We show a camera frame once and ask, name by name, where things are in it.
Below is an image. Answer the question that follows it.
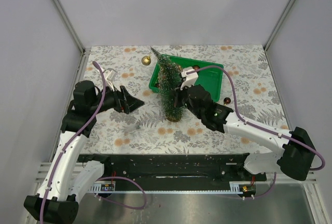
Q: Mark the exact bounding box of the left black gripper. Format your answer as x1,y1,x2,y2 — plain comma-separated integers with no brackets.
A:
90,81,144,114

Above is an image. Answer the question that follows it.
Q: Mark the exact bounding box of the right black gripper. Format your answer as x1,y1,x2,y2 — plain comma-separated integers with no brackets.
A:
170,80,203,119

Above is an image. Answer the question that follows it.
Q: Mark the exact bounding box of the small frosted christmas tree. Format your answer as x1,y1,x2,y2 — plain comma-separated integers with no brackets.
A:
150,47,183,122

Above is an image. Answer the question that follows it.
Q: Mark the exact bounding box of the green plastic tray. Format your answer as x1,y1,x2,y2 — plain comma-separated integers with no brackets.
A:
149,55,224,102

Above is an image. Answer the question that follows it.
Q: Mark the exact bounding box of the dark brown ball ornament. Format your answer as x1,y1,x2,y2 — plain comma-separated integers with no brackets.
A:
224,97,231,105

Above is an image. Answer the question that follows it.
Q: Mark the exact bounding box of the gold ball ornament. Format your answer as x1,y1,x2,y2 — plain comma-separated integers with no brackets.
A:
141,55,151,66

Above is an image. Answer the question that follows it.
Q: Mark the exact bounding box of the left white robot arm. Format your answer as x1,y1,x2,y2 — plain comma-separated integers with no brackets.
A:
24,80,144,223

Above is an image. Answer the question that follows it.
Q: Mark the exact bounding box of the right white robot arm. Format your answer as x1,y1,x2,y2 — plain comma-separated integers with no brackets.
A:
171,85,315,181

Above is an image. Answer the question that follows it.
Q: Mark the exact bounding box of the clear plastic battery box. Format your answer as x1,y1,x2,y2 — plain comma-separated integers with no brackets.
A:
124,125,141,135

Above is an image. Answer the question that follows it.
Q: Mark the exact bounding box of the floral patterned table mat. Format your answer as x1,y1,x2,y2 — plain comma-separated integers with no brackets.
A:
82,45,288,154

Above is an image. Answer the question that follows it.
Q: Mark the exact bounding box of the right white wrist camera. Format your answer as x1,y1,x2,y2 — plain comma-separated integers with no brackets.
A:
180,66,198,90

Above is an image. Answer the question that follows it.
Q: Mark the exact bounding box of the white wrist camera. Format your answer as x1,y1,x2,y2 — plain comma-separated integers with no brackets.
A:
103,68,117,91
180,66,198,90

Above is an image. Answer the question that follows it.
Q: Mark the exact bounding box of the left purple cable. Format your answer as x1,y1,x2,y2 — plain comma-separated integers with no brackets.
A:
40,61,148,222

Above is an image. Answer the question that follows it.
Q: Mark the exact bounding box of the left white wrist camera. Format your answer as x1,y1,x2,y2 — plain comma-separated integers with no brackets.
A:
103,68,117,91

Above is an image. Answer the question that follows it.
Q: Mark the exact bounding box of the left aluminium frame post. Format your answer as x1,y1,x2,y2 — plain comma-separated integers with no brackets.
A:
51,0,85,54

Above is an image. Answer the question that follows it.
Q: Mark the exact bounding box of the aluminium frame post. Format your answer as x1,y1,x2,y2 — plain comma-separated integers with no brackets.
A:
51,0,85,54
263,0,297,53

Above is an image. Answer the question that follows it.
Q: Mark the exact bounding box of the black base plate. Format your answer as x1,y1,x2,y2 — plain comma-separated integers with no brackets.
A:
78,153,267,183

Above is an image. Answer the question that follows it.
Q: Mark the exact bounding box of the white slotted cable duct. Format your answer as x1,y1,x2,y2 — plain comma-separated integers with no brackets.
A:
88,178,250,193

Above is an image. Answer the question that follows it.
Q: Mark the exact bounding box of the aluminium rail profile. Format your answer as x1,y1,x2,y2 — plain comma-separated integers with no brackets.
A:
36,162,317,184

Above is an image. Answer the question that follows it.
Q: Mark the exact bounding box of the right aluminium frame post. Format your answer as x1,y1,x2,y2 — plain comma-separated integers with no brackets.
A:
263,0,297,53

